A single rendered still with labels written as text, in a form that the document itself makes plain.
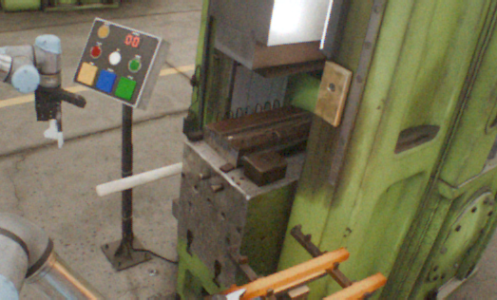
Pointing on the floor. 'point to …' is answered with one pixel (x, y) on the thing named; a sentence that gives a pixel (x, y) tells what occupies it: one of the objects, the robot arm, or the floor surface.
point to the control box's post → (126, 171)
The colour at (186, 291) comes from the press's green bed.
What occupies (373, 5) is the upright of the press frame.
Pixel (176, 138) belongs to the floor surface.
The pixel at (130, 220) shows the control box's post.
